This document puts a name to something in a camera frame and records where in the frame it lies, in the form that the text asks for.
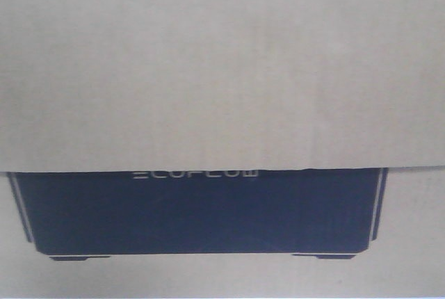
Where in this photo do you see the brown EcoFlow cardboard box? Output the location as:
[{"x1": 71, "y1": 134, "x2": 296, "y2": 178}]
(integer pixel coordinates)
[{"x1": 1, "y1": 0, "x2": 444, "y2": 298}]

